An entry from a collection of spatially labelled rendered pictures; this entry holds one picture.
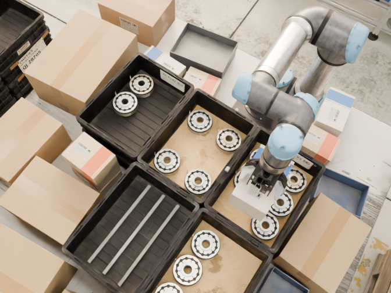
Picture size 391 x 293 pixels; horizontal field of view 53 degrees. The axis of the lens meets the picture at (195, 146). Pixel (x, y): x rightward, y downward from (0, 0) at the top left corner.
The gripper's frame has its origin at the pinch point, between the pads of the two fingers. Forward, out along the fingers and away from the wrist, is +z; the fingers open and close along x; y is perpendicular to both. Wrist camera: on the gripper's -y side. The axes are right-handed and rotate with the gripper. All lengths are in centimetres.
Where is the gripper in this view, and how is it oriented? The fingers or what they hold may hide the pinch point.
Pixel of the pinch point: (262, 180)
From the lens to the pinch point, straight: 125.7
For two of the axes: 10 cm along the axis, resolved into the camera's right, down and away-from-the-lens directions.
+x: 8.5, 4.9, -1.8
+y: -5.2, 7.7, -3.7
